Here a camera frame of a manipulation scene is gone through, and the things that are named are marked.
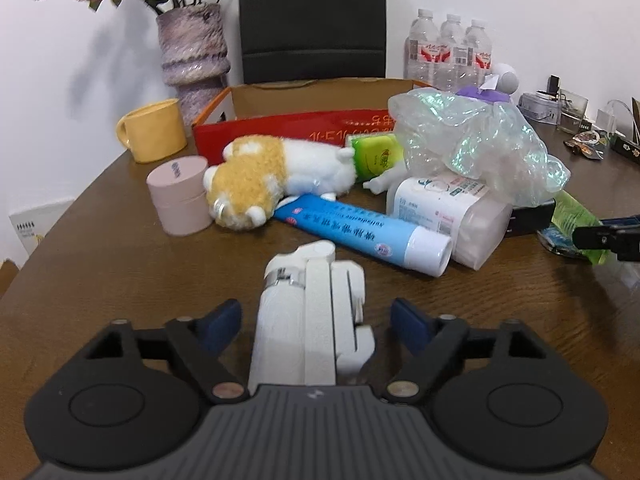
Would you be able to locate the black paper bag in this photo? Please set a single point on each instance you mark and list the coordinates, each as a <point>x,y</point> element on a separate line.
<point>291,40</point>

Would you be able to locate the iridescent plastic bag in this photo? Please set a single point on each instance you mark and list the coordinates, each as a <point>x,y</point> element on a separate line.
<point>490,142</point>

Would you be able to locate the black rectangular box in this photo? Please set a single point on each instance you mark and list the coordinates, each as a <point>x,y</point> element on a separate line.
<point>530,220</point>

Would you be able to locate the silver tin box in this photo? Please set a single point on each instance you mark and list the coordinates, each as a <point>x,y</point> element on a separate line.
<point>540,107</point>

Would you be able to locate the cardboard box orange trim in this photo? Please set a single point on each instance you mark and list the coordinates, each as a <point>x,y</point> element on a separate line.
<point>324,111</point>

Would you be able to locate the purple tissue pack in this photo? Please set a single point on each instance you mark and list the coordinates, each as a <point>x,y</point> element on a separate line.
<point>485,95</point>

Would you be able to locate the middle water bottle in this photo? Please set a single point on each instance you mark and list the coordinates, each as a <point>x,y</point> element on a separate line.
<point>451,58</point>

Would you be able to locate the pink round container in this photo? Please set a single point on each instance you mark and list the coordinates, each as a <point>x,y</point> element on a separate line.
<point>178,195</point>

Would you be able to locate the purple ceramic vase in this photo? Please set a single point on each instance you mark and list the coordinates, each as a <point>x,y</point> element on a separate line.
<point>194,56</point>

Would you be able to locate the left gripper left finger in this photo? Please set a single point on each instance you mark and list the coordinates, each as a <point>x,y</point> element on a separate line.
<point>199,342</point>

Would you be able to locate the green soap box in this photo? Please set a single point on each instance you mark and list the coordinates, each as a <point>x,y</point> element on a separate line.
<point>374,153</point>

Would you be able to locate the yellow mug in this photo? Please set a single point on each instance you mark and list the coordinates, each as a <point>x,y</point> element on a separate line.
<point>153,132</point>

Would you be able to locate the blue toothpaste tube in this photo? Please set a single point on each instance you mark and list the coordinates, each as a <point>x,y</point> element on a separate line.
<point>388,239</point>

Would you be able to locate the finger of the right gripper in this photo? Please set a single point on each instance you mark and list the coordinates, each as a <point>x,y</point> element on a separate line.
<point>621,236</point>

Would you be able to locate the right water bottle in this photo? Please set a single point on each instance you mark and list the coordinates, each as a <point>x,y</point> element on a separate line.
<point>480,51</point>

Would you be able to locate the orange white plush toy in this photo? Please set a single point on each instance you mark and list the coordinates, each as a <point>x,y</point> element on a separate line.
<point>258,172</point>

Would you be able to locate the white wet wipes pack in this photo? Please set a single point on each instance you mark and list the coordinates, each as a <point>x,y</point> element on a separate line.
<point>464,209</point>

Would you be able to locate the white box on floor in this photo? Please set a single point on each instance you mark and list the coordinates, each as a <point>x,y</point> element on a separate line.
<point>32,225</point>

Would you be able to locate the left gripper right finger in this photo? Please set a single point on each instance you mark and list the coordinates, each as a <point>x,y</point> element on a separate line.
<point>435,345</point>

